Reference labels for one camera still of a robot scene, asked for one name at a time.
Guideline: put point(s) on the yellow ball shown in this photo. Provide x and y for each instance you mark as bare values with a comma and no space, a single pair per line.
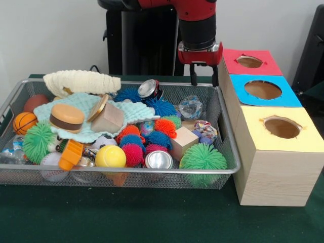
110,156

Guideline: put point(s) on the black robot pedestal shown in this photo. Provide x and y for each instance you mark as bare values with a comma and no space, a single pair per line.
141,50

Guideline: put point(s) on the dark green tablecloth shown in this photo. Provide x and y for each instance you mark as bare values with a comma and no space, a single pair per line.
152,215

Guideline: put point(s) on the crumpled printed paper ball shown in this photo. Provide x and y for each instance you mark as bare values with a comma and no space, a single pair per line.
206,130

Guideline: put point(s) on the plain wooden block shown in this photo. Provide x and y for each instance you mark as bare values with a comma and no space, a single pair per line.
109,119

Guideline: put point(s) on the black chair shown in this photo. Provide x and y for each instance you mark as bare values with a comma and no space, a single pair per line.
311,50

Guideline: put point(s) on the small brown football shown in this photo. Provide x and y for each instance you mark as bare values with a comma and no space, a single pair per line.
36,103

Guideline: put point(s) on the toy hamburger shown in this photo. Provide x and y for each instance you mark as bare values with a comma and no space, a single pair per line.
67,118

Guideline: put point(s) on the clear plastic bottle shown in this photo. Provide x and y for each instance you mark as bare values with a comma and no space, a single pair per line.
189,107

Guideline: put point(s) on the cream waffle cloth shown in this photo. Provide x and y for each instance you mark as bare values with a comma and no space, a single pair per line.
83,82

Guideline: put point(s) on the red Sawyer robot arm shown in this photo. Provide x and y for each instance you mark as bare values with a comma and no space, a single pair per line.
197,22

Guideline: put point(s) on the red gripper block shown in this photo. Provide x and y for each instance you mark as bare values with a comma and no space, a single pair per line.
200,57

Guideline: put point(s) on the small orange basketball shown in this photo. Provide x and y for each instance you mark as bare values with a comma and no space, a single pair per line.
24,123

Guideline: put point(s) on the crushed red soda can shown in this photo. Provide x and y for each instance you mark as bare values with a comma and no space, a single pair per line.
148,88

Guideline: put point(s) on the wooden box with three holes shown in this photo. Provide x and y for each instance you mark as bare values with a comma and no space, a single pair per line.
276,177

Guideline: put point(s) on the large green spiky ball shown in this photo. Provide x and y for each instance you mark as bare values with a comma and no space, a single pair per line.
203,157

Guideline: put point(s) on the orange plastic toy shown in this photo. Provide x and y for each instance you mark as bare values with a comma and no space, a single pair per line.
70,155

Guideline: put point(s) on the light teal waffle cloth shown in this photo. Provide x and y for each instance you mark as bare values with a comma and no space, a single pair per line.
76,101

